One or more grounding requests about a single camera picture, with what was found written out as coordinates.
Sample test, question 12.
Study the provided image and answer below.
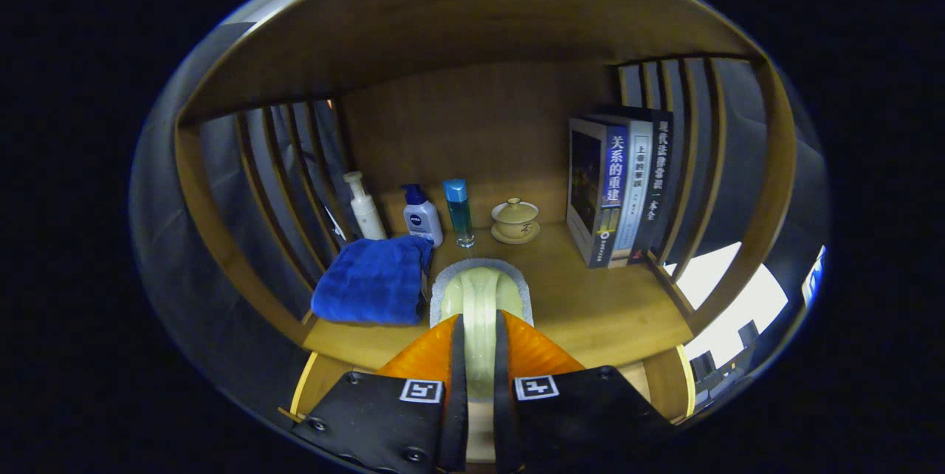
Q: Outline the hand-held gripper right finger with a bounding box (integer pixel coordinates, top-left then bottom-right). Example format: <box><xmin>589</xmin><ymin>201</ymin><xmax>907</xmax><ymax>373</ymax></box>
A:
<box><xmin>493</xmin><ymin>310</ymin><xmax>676</xmax><ymax>474</ymax></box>

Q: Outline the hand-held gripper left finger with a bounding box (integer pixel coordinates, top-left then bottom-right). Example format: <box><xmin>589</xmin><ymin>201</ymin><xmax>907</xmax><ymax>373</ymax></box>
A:
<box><xmin>292</xmin><ymin>314</ymin><xmax>467</xmax><ymax>474</ymax></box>

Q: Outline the pale green scrub brush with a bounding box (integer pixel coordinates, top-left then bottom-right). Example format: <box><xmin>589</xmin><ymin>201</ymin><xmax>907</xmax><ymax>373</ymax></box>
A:
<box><xmin>430</xmin><ymin>258</ymin><xmax>534</xmax><ymax>401</ymax></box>

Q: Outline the wooden countertop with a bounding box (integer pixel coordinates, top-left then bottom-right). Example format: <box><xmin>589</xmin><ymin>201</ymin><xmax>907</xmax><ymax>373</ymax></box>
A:
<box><xmin>303</xmin><ymin>219</ymin><xmax>695</xmax><ymax>371</ymax></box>

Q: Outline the wooden cabinet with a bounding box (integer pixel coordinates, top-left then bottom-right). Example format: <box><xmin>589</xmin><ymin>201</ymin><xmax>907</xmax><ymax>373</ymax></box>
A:
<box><xmin>173</xmin><ymin>0</ymin><xmax>800</xmax><ymax>423</ymax></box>

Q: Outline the blue towel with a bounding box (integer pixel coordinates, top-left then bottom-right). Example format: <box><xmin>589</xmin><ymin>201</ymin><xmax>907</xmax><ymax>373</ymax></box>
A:
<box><xmin>310</xmin><ymin>235</ymin><xmax>435</xmax><ymax>326</ymax></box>

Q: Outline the white bottle with blue cap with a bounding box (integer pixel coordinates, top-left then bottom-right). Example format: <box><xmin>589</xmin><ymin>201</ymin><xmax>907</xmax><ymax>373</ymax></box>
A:
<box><xmin>401</xmin><ymin>184</ymin><xmax>444</xmax><ymax>248</ymax></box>

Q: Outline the yellow lidded teacup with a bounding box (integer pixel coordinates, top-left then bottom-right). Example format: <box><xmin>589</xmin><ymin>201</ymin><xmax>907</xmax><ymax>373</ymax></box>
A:
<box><xmin>491</xmin><ymin>198</ymin><xmax>541</xmax><ymax>245</ymax></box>

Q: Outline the teal tube bottle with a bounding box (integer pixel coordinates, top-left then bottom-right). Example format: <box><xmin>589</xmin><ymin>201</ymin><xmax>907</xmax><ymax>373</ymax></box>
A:
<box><xmin>443</xmin><ymin>179</ymin><xmax>475</xmax><ymax>249</ymax></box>

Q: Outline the white pump bottle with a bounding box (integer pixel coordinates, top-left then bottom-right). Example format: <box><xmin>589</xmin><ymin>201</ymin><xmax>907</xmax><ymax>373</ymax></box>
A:
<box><xmin>343</xmin><ymin>171</ymin><xmax>388</xmax><ymax>241</ymax></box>

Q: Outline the book with pale blue spine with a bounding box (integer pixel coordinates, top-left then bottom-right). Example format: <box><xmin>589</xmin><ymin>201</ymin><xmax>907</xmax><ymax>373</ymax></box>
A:
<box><xmin>611</xmin><ymin>118</ymin><xmax>655</xmax><ymax>266</ymax></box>

